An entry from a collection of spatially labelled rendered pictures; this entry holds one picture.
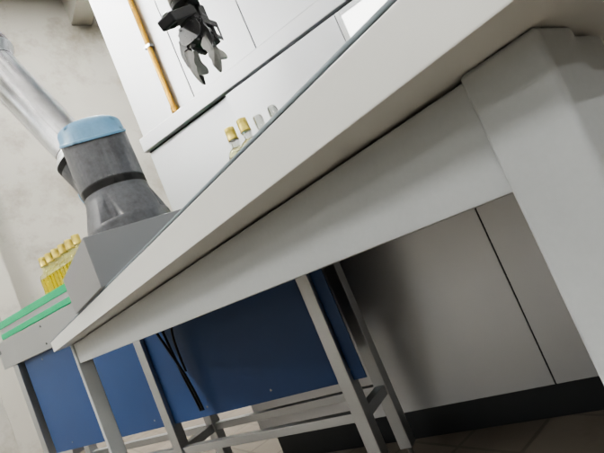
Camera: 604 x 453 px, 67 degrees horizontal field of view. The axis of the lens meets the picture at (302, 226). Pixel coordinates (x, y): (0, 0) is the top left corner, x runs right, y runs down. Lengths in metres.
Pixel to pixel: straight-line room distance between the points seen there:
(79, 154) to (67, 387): 1.46
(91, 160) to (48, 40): 4.58
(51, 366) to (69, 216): 2.50
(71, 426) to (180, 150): 1.24
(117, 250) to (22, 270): 3.67
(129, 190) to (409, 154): 0.64
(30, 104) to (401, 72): 0.95
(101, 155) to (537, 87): 0.75
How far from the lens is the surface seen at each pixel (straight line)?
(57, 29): 5.53
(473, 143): 0.25
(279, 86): 1.56
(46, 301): 2.16
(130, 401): 1.91
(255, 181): 0.31
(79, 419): 2.22
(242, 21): 1.73
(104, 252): 0.77
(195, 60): 1.22
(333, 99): 0.24
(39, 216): 4.57
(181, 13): 1.20
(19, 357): 2.42
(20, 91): 1.11
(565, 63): 0.24
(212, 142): 1.75
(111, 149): 0.88
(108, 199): 0.85
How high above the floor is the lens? 0.66
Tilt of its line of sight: 5 degrees up
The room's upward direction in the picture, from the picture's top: 23 degrees counter-clockwise
